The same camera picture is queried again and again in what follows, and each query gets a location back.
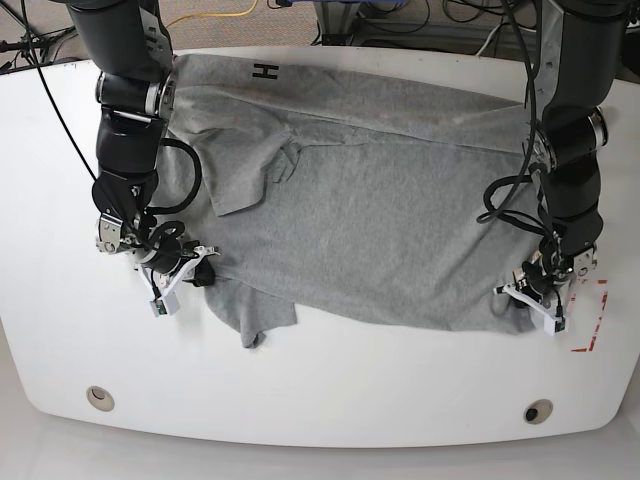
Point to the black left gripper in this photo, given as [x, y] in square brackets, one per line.
[539, 284]

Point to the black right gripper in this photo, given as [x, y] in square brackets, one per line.
[166, 260]

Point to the grey T-shirt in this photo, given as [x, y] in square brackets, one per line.
[352, 193]

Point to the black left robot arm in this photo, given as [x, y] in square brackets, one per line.
[578, 44]

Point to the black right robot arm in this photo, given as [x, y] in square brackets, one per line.
[129, 43]

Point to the red tape rectangle marking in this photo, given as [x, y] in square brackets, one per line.
[586, 314]

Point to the black tripod stand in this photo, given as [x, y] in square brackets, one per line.
[33, 46]

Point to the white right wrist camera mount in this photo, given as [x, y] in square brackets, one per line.
[162, 296]

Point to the right table cable grommet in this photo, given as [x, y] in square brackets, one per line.
[538, 412]

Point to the table cable grommet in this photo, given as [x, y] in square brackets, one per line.
[538, 412]
[100, 399]

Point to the left table cable grommet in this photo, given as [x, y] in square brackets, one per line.
[100, 399]

